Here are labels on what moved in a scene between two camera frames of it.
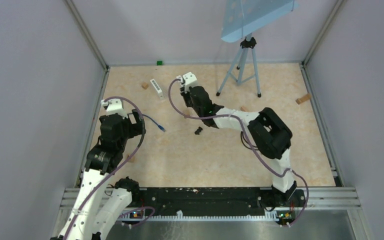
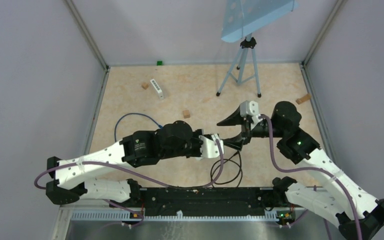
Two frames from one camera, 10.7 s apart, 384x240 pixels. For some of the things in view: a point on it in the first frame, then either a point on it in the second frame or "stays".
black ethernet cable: [241, 138] -> [240, 170]
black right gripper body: [189, 102] -> [262, 129]
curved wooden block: [306, 97] stays
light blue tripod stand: [240, 18] stays
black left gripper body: [131, 129] -> [192, 148]
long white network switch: [158, 88] stays
